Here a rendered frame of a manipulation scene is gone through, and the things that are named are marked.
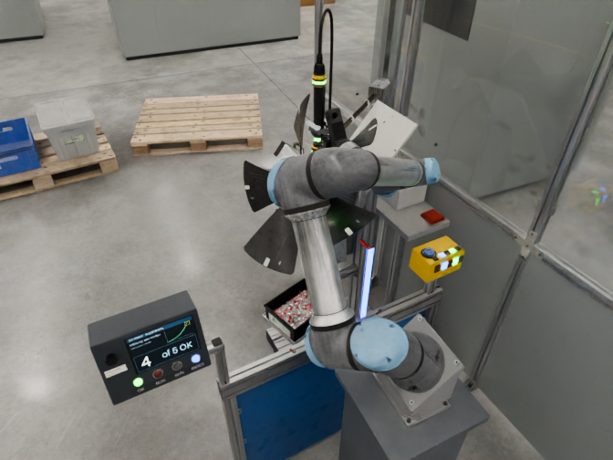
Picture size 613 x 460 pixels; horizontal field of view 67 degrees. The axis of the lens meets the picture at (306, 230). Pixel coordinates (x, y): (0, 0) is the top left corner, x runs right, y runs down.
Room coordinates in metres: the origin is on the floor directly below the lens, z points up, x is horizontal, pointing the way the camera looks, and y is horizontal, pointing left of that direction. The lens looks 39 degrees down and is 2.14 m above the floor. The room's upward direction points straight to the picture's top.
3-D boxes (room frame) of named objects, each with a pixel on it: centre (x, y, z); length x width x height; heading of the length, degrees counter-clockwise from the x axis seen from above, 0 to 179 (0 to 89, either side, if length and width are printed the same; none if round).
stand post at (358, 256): (1.68, -0.27, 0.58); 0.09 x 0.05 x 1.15; 28
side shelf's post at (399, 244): (1.76, -0.47, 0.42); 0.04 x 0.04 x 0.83; 28
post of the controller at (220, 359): (0.83, 0.26, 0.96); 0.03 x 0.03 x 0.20; 28
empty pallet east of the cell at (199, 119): (4.31, 1.07, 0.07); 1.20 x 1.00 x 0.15; 97
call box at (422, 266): (1.22, -0.47, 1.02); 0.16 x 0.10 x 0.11; 118
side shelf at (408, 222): (1.76, -0.47, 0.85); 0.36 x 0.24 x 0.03; 28
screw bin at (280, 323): (1.15, 0.02, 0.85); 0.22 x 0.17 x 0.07; 133
